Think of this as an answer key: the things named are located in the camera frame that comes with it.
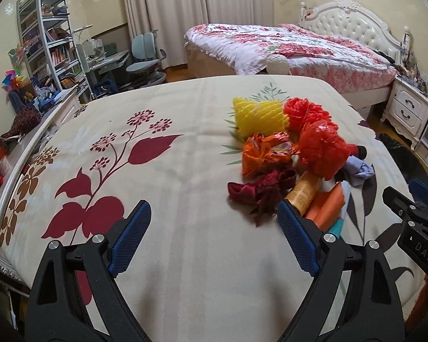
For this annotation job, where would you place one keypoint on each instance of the dark red knitted item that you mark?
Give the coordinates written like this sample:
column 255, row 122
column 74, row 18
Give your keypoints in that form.
column 23, row 121

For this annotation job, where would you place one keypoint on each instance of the bin with black bag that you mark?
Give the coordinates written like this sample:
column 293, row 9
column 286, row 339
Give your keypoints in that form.
column 403, row 160

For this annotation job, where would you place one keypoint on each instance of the white and teal packet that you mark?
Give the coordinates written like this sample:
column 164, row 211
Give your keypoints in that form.
column 344, row 199

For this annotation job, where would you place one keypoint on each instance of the blue plastic basket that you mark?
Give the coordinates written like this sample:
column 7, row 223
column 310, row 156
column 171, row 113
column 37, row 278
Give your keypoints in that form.
column 19, row 99

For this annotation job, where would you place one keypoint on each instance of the lavender tissue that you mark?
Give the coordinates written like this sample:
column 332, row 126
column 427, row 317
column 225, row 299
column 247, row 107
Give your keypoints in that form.
column 358, row 171

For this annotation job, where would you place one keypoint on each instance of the dark red wrapper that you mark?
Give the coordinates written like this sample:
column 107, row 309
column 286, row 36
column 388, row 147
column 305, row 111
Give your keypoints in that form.
column 256, row 188

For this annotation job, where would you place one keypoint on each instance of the white tufted headboard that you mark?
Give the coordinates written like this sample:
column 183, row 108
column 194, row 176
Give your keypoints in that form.
column 353, row 23

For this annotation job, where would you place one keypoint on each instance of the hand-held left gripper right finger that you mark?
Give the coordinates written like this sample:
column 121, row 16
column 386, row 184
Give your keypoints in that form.
column 299, row 237

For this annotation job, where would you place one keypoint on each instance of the white bed base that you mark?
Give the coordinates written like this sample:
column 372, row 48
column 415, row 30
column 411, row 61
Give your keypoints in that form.
column 363, row 98

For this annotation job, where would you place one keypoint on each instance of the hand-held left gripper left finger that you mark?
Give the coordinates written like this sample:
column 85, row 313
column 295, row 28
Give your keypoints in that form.
column 132, row 237

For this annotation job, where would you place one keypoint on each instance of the pink floral bedding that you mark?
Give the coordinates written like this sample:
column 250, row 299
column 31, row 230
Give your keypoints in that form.
column 289, row 48

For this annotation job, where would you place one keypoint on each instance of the white nightstand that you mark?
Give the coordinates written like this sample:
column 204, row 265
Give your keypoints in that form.
column 408, row 108

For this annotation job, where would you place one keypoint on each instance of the white bookshelf with books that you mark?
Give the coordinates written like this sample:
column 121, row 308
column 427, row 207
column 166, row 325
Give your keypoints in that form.
column 53, row 42

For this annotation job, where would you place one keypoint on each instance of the red bottle with black cap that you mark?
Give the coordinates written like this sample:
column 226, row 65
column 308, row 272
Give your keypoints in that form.
column 358, row 151

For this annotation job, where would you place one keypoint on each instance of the white bed frame rail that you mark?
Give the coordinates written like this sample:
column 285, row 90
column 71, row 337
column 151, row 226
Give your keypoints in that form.
column 25, row 149

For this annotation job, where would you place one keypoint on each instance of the white desk lamp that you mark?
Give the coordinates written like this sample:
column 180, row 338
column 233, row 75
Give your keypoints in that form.
column 82, row 32

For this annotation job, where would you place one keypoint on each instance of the round white bed post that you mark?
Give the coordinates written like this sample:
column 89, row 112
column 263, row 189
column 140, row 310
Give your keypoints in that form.
column 278, row 65

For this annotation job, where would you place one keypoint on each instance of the orange foil wrapper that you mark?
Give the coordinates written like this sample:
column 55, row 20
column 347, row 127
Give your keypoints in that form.
column 265, row 151

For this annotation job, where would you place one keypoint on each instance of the orange packet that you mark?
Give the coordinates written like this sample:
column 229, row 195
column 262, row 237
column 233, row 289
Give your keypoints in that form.
column 324, row 206

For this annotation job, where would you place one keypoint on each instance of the blue grey desk chair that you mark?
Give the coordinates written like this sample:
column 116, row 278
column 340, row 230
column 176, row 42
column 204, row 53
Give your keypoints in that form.
column 146, row 60

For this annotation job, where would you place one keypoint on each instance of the grey study desk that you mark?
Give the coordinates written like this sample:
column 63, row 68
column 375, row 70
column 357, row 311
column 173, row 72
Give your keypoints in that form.
column 105, row 62

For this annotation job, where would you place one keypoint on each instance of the beige curtain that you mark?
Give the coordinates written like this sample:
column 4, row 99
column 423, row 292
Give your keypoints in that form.
column 199, row 14

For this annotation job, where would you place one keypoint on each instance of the yellow bottle with black cap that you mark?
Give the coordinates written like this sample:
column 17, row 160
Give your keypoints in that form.
column 303, row 192

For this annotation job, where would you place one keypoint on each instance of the red foam fruit net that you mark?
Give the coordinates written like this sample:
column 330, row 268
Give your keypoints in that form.
column 322, row 149
column 306, row 112

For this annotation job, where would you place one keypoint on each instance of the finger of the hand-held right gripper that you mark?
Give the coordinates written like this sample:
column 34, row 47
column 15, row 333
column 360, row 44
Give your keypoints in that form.
column 423, row 192
column 396, row 199

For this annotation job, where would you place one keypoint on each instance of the colourful pinwheel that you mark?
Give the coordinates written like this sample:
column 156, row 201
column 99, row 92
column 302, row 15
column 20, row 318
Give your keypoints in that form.
column 13, row 80

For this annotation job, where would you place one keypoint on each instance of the yellow foam fruit net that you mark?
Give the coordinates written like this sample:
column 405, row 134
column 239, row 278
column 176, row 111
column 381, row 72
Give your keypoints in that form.
column 258, row 117

